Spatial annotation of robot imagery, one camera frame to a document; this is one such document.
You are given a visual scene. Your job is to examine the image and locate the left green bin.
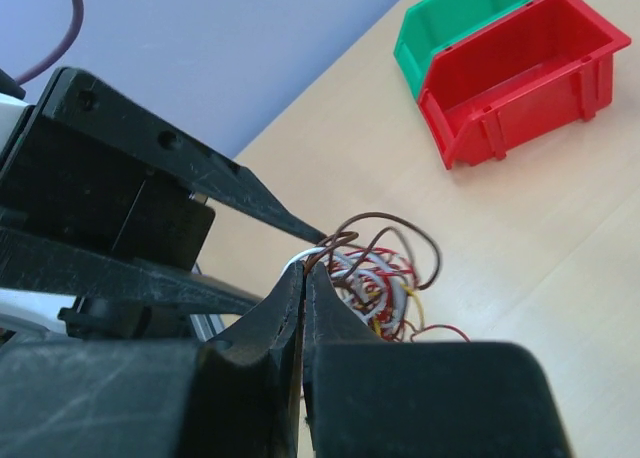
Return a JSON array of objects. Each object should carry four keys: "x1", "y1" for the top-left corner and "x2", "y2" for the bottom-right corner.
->
[{"x1": 394, "y1": 0, "x2": 533, "y2": 98}]

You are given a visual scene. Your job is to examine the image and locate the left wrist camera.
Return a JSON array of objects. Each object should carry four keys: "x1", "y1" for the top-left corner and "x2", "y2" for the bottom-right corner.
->
[{"x1": 0, "y1": 70, "x2": 28, "y2": 151}]

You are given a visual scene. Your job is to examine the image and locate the red bin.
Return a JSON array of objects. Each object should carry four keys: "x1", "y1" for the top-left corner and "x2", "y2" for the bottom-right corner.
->
[{"x1": 418, "y1": 0, "x2": 631, "y2": 169}]

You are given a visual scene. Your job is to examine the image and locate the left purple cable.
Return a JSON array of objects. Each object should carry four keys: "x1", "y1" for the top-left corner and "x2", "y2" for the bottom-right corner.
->
[{"x1": 13, "y1": 0, "x2": 85, "y2": 87}]

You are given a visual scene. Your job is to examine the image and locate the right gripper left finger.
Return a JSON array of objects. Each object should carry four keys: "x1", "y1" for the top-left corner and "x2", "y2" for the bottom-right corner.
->
[{"x1": 1, "y1": 264, "x2": 304, "y2": 457}]

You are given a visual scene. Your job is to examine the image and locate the red wire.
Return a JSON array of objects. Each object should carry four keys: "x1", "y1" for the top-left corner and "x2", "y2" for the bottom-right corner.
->
[{"x1": 324, "y1": 246, "x2": 471, "y2": 344}]

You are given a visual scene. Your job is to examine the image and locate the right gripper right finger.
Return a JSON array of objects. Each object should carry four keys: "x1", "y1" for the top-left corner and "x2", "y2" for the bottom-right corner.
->
[{"x1": 303, "y1": 265, "x2": 573, "y2": 457}]

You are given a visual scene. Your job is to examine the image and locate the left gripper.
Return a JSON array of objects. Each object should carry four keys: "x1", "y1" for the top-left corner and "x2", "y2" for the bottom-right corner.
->
[{"x1": 1, "y1": 67, "x2": 325, "y2": 338}]

